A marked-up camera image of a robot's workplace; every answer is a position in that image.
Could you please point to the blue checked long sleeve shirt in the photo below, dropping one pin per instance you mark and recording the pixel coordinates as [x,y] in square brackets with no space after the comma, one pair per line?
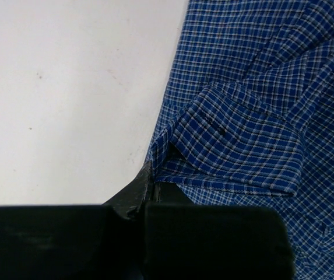
[247,117]

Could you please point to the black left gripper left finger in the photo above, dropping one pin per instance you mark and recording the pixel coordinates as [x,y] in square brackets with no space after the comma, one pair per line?
[102,241]

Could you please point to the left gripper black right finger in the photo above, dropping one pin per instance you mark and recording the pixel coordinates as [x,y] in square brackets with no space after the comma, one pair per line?
[188,241]

